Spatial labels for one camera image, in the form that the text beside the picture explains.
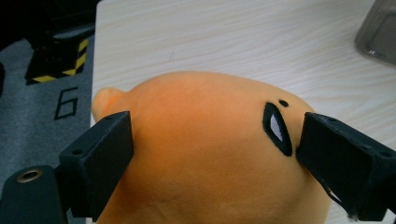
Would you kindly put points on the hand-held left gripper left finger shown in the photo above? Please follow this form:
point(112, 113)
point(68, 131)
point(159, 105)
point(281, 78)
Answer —
point(99, 161)

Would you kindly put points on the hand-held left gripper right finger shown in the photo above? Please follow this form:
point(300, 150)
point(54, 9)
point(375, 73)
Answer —
point(345, 165)

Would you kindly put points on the orange plush toy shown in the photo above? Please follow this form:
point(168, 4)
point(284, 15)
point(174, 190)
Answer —
point(202, 149)

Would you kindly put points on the grey storage box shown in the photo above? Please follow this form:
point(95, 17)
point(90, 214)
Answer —
point(379, 34)

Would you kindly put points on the black yellow striped stand base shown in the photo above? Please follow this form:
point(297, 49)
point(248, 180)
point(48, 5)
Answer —
point(53, 59)

